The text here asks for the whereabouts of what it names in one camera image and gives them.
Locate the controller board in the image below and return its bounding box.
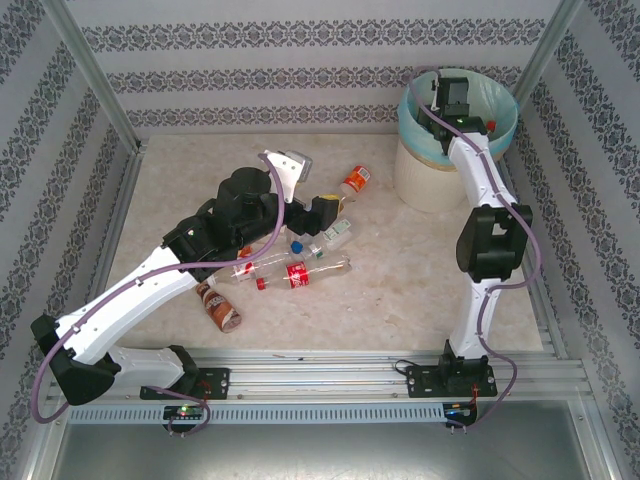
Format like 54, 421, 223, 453
163, 404, 207, 422
443, 401, 480, 420

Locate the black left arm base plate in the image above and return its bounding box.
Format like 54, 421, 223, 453
139, 367, 231, 402

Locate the brown chocolate drink bottle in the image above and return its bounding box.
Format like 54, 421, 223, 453
194, 279, 242, 334

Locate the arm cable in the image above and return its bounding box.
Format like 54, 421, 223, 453
30, 152, 289, 436
408, 64, 544, 434

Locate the aluminium front rail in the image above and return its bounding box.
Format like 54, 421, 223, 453
44, 349, 591, 402

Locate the green white label bottle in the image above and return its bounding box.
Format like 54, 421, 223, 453
319, 217, 352, 251

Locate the orange label bottle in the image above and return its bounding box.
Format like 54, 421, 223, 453
333, 165, 372, 211

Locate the left controller board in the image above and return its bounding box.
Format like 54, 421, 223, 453
163, 404, 207, 422

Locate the white trash bin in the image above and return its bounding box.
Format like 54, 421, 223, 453
398, 69, 521, 174

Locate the right controller board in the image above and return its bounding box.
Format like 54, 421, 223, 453
443, 401, 480, 420

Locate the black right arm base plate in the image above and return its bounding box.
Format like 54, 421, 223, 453
404, 363, 497, 400

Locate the red white label bottle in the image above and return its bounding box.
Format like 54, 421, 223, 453
208, 249, 296, 290

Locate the blue cap clear bottle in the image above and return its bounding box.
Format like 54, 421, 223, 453
289, 238, 327, 262

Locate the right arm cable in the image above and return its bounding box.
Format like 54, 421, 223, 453
408, 64, 544, 434

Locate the red label cola bottle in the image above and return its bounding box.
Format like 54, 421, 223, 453
255, 253, 354, 292

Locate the tan tape band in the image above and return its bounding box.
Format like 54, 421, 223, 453
398, 137, 459, 174

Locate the aluminium frame post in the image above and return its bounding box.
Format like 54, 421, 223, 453
42, 0, 147, 151
513, 0, 585, 104

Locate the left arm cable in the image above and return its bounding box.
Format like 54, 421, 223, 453
30, 152, 289, 436

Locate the slotted grey cable tray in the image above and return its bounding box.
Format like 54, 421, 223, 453
69, 402, 447, 425

